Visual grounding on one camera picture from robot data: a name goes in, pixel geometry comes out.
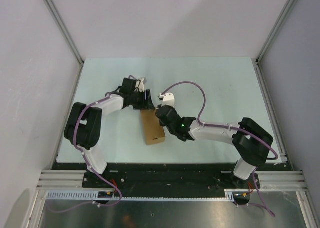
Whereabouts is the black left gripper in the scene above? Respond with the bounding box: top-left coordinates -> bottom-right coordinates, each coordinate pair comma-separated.
130,90 -> 155,110

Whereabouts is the brown cardboard express box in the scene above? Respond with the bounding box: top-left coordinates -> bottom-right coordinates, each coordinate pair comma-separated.
140,110 -> 166,145

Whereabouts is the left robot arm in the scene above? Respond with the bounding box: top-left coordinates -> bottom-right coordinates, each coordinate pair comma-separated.
63,75 -> 155,188

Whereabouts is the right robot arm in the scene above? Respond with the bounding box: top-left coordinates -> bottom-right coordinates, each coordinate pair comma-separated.
155,105 -> 274,188

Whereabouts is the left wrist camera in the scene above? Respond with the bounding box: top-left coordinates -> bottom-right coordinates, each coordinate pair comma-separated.
135,77 -> 147,92

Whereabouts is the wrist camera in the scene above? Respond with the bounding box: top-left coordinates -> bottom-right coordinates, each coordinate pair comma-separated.
135,77 -> 147,92
157,92 -> 175,108

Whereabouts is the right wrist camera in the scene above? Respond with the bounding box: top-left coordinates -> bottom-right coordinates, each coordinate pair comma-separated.
157,92 -> 175,108

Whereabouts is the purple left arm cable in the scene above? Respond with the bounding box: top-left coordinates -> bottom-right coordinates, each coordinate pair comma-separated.
47,74 -> 141,213

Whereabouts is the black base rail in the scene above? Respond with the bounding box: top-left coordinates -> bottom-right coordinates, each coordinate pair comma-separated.
51,161 -> 293,205

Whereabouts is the grey slotted cable duct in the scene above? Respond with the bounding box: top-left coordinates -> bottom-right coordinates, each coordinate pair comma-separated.
46,190 -> 234,202

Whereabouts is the left aluminium frame post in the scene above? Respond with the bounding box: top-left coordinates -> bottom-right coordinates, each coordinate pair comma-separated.
37,0 -> 85,67

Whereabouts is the aluminium frame post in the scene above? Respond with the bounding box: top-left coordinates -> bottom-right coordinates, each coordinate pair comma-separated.
37,0 -> 85,67
256,0 -> 305,63

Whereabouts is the aluminium front cross rail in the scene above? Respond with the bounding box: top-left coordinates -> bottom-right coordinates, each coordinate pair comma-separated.
36,170 -> 308,192

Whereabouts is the right aluminium frame post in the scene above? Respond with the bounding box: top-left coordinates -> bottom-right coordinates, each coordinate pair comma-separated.
256,0 -> 305,63

